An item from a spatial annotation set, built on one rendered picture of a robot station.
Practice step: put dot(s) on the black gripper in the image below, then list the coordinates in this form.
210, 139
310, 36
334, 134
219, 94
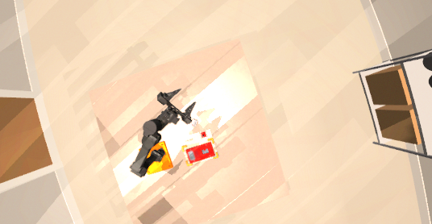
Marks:
165, 98

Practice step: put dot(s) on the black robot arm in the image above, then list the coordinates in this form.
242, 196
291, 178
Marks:
151, 137

